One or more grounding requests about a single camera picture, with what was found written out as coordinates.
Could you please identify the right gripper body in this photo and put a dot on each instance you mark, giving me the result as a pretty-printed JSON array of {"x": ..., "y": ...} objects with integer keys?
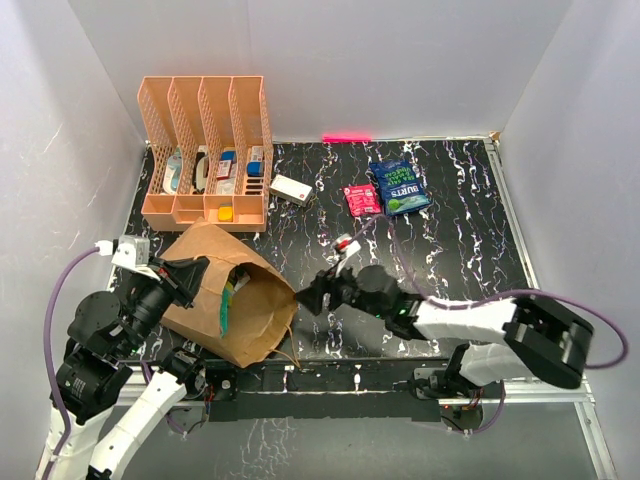
[{"x": 344, "y": 288}]

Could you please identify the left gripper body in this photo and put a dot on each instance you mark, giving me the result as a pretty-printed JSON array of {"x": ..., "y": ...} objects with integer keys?
[{"x": 150, "y": 300}]

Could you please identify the brown paper bag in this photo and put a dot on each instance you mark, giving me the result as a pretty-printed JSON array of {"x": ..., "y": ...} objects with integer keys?
[{"x": 263, "y": 304}]

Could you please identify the red snack packet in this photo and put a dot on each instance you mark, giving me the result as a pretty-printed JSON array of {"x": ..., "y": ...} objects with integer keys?
[{"x": 362, "y": 200}]

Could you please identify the blue Burts chips bag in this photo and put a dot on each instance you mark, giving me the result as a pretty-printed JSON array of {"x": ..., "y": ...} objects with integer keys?
[{"x": 400, "y": 190}]

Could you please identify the teal red snack bag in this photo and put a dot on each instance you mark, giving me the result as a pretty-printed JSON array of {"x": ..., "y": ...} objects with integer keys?
[{"x": 224, "y": 312}]

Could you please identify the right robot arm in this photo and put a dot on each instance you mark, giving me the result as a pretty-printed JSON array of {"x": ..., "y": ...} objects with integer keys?
[{"x": 525, "y": 335}]

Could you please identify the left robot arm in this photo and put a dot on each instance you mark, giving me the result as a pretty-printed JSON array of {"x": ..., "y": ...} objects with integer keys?
[{"x": 86, "y": 386}]

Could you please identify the white blue tape dispenser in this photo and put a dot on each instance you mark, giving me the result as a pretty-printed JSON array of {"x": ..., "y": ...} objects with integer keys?
[{"x": 172, "y": 173}]

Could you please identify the white small cardboard box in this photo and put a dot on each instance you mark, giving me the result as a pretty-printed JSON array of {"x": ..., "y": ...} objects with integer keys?
[{"x": 291, "y": 190}]

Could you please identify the black white stapler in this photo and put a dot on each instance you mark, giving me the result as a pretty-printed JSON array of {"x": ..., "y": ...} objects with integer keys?
[{"x": 200, "y": 170}]

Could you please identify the orange plastic desk organizer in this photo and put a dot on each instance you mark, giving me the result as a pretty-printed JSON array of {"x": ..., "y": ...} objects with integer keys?
[{"x": 223, "y": 113}]

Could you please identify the red blue small box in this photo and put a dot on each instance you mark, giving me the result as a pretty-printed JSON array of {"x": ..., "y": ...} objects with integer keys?
[{"x": 225, "y": 165}]

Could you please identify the blue white small box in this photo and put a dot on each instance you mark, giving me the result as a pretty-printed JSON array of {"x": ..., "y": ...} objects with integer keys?
[{"x": 255, "y": 164}]

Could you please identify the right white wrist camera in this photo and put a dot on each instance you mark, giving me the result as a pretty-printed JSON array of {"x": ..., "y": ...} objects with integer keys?
[{"x": 345, "y": 247}]

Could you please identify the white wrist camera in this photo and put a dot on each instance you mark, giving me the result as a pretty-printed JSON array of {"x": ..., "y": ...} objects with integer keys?
[
  {"x": 345, "y": 247},
  {"x": 128, "y": 252}
]

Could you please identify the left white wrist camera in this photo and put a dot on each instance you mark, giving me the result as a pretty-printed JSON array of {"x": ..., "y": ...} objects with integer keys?
[{"x": 128, "y": 252}]

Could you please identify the black base rail bar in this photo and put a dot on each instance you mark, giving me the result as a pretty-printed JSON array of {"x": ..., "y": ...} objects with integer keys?
[{"x": 319, "y": 389}]

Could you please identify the aluminium frame rail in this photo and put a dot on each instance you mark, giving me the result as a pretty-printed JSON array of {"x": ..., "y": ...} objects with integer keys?
[{"x": 518, "y": 390}]

